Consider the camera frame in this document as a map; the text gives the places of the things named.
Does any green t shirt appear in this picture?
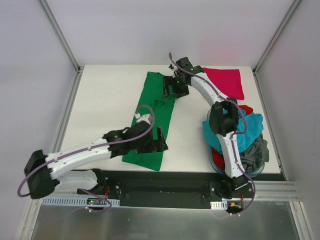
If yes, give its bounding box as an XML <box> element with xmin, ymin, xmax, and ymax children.
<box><xmin>122</xmin><ymin>71</ymin><xmax>176</xmax><ymax>171</ymax></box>

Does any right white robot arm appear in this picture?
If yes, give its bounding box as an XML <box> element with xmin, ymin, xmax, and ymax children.
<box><xmin>163</xmin><ymin>54</ymin><xmax>249</xmax><ymax>200</ymax></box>

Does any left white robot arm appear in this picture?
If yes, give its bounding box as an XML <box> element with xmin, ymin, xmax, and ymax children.
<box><xmin>22</xmin><ymin>120</ymin><xmax>168</xmax><ymax>199</ymax></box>

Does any folded pink t shirt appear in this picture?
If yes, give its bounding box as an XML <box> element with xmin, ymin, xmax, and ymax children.
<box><xmin>203</xmin><ymin>67</ymin><xmax>245</xmax><ymax>100</ymax></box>

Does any red t shirt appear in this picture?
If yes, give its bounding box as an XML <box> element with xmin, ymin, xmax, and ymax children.
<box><xmin>209</xmin><ymin>105</ymin><xmax>254</xmax><ymax>174</ymax></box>

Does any turquoise t shirt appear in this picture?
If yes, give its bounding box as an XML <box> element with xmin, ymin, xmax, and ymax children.
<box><xmin>202</xmin><ymin>112</ymin><xmax>264</xmax><ymax>154</ymax></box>

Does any grey t shirt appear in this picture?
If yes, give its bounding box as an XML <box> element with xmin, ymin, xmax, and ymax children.
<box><xmin>240</xmin><ymin>133</ymin><xmax>270</xmax><ymax>174</ymax></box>

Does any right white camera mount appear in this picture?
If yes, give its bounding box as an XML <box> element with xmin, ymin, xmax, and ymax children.
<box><xmin>168</xmin><ymin>63</ymin><xmax>179</xmax><ymax>76</ymax></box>

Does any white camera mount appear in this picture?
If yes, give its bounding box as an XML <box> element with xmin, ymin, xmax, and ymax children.
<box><xmin>134</xmin><ymin>113</ymin><xmax>153</xmax><ymax>125</ymax></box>
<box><xmin>168</xmin><ymin>63</ymin><xmax>179</xmax><ymax>76</ymax></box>

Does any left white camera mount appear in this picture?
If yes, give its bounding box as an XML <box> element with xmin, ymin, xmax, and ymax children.
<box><xmin>134</xmin><ymin>113</ymin><xmax>153</xmax><ymax>125</ymax></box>

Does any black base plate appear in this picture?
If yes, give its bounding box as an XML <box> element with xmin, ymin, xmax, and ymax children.
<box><xmin>47</xmin><ymin>167</ymin><xmax>287</xmax><ymax>208</ymax></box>

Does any right white cable duct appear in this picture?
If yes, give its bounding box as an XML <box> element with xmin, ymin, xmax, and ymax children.
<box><xmin>210</xmin><ymin>200</ymin><xmax>228</xmax><ymax>211</ymax></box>

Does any right aluminium frame post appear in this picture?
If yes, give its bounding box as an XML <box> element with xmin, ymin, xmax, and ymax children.
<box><xmin>252</xmin><ymin>0</ymin><xmax>303</xmax><ymax>76</ymax></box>

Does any aluminium frame post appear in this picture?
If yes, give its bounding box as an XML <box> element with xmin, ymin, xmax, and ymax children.
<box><xmin>252</xmin><ymin>0</ymin><xmax>303</xmax><ymax>76</ymax></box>
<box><xmin>37</xmin><ymin>0</ymin><xmax>81</xmax><ymax>74</ymax></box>

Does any left aluminium frame post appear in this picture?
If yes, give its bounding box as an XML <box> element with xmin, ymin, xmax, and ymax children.
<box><xmin>37</xmin><ymin>0</ymin><xmax>81</xmax><ymax>74</ymax></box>

